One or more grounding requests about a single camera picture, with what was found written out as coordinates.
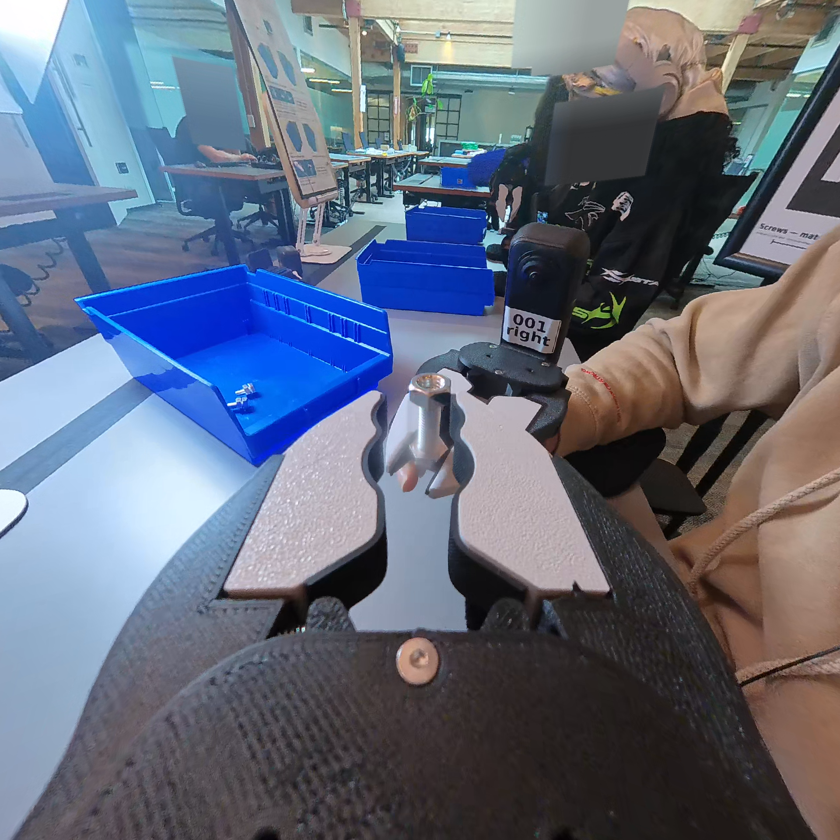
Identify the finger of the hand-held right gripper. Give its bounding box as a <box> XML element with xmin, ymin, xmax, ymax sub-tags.
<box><xmin>385</xmin><ymin>398</ymin><xmax>434</xmax><ymax>480</ymax></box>
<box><xmin>427</xmin><ymin>394</ymin><xmax>550</xmax><ymax>500</ymax></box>

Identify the black earphone cable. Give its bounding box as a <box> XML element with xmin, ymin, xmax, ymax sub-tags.
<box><xmin>735</xmin><ymin>644</ymin><xmax>840</xmax><ymax>686</ymax></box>

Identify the studio softbox light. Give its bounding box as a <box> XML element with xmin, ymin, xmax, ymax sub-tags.
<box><xmin>0</xmin><ymin>0</ymin><xmax>69</xmax><ymax>106</ymax></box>

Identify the wooden desk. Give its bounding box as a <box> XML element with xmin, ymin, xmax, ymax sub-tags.
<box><xmin>0</xmin><ymin>184</ymin><xmax>139</xmax><ymax>355</ymax></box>
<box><xmin>164</xmin><ymin>164</ymin><xmax>296</xmax><ymax>263</ymax></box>

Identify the black white banner stand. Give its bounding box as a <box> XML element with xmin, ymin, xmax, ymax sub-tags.
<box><xmin>716</xmin><ymin>53</ymin><xmax>840</xmax><ymax>283</ymax></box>

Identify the cardboard sign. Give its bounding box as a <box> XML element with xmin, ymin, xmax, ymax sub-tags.
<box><xmin>226</xmin><ymin>0</ymin><xmax>353</xmax><ymax>263</ymax></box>

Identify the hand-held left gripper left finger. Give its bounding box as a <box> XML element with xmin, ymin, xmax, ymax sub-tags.
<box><xmin>224</xmin><ymin>392</ymin><xmax>391</xmax><ymax>615</ymax></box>

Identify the black chair armrest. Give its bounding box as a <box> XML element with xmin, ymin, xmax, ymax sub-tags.
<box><xmin>565</xmin><ymin>427</ymin><xmax>670</xmax><ymax>497</ymax></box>

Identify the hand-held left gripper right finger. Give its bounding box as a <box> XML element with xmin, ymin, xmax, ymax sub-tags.
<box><xmin>449</xmin><ymin>394</ymin><xmax>613</xmax><ymax>618</ymax></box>

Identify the person's right forearm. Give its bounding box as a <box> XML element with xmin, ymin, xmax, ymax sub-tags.
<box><xmin>558</xmin><ymin>230</ymin><xmax>840</xmax><ymax>460</ymax></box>

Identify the beige hoodie drawstring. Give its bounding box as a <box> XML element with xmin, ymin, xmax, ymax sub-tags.
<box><xmin>689</xmin><ymin>470</ymin><xmax>840</xmax><ymax>686</ymax></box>

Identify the person's beige hoodie torso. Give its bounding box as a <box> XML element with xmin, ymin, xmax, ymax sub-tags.
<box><xmin>657</xmin><ymin>394</ymin><xmax>840</xmax><ymax>840</ymax></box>

